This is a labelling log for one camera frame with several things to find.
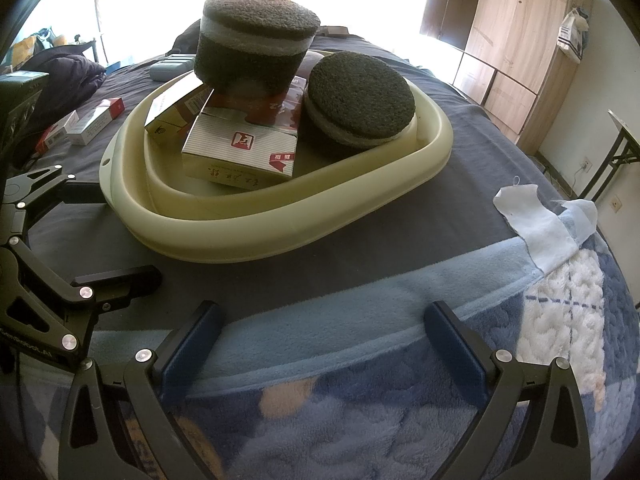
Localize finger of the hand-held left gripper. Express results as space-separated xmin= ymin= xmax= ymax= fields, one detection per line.
xmin=4 ymin=167 xmax=105 ymax=243
xmin=0 ymin=241 xmax=164 ymax=370

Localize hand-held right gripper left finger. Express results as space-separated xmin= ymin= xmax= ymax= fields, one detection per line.
xmin=57 ymin=300 xmax=227 ymax=480

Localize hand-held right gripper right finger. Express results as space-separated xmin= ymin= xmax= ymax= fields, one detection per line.
xmin=423 ymin=301 xmax=594 ymax=480

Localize cream plastic basin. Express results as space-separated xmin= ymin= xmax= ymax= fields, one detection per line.
xmin=98 ymin=50 xmax=455 ymax=264

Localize tall round dark sponge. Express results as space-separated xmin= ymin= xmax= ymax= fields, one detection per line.
xmin=193 ymin=0 xmax=322 ymax=101

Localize red and white box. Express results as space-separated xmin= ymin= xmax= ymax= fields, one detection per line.
xmin=65 ymin=97 xmax=126 ymax=147
xmin=34 ymin=110 xmax=81 ymax=155

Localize dark padded jacket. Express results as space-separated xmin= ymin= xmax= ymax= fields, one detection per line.
xmin=30 ymin=53 xmax=109 ymax=112

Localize yellow bag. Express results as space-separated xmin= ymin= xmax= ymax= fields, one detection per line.
xmin=11 ymin=31 xmax=57 ymax=64

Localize blue checked fleece blanket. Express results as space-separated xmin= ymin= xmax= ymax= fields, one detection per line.
xmin=0 ymin=195 xmax=640 ymax=480

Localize pale blue cloth piece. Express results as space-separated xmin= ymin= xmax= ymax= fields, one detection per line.
xmin=492 ymin=183 xmax=599 ymax=277

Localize white and brown box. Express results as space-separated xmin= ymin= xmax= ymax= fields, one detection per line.
xmin=144 ymin=71 xmax=215 ymax=150

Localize grey blue box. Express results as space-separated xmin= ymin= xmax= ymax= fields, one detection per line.
xmin=149 ymin=54 xmax=196 ymax=82

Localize red and silver striped box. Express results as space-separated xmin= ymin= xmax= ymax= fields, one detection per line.
xmin=181 ymin=105 xmax=301 ymax=192

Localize dark cloth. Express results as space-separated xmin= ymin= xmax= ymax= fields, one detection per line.
xmin=169 ymin=18 xmax=204 ymax=56

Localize black folding table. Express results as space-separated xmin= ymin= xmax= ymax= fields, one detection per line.
xmin=580 ymin=108 xmax=640 ymax=207

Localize wooden wardrobe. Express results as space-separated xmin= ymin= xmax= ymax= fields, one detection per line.
xmin=419 ymin=0 xmax=597 ymax=157

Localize hanging plastic bag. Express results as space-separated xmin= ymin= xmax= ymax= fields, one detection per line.
xmin=555 ymin=6 xmax=591 ymax=65

